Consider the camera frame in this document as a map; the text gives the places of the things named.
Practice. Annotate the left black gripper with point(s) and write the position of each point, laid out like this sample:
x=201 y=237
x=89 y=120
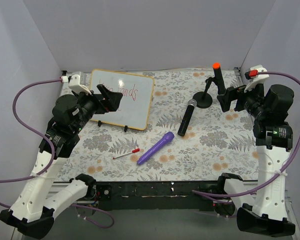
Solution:
x=101 y=99

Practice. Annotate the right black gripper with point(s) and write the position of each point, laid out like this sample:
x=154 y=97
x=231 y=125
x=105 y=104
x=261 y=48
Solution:
x=239 y=98

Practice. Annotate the yellow framed whiteboard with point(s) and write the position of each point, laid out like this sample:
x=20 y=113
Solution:
x=134 y=107

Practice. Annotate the red capped whiteboard marker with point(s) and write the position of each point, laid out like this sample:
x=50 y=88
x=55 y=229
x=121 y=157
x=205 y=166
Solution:
x=123 y=155

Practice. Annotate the red marker cap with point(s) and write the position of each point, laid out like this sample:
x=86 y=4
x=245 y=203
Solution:
x=135 y=150

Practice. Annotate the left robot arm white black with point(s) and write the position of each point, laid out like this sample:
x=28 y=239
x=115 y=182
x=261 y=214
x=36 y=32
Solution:
x=33 y=214

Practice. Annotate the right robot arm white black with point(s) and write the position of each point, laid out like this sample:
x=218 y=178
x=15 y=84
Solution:
x=264 y=214

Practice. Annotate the black microphone desk stand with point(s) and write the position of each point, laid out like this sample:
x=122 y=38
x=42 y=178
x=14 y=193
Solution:
x=203 y=98

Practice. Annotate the black handheld microphone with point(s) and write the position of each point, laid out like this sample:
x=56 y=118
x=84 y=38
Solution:
x=191 y=105

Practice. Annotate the floral patterned table mat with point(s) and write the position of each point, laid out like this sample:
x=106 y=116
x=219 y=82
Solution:
x=215 y=142

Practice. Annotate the purple toy microphone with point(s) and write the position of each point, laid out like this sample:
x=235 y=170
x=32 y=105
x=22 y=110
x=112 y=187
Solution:
x=166 y=139

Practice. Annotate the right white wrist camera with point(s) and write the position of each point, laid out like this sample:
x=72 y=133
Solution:
x=257 y=74

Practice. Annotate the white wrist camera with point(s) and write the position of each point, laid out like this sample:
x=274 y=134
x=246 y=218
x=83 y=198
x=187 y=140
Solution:
x=257 y=74
x=76 y=82

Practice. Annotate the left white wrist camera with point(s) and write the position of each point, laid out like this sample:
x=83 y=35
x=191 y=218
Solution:
x=76 y=82

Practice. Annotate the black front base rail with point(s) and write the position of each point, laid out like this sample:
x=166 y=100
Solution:
x=154 y=195

